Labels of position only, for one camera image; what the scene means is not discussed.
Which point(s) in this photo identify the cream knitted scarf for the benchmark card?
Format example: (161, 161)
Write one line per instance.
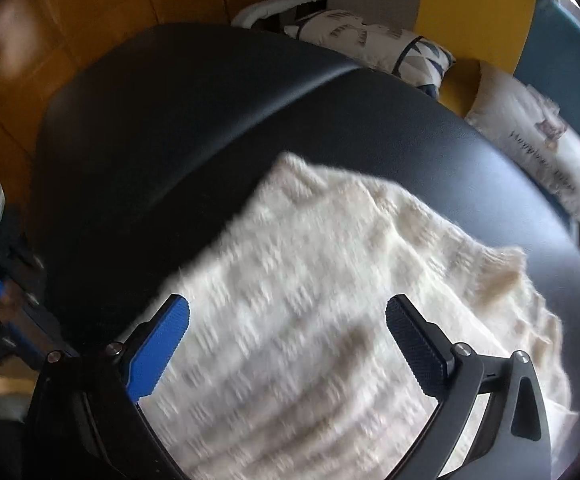
(295, 285)

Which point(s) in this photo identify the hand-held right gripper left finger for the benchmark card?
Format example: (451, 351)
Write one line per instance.
(157, 350)

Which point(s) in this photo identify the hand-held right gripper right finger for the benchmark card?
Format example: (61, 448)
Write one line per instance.
(417, 345)

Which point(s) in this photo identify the grey yellow blue sofa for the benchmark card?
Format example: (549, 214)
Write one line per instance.
(469, 5)

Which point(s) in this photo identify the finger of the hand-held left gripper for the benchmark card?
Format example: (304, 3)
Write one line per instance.
(40, 330)

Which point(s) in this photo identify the triangle pattern cushion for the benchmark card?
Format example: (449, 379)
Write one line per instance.
(359, 35)

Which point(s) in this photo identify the grey deer print cushion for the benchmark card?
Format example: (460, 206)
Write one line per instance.
(544, 150)

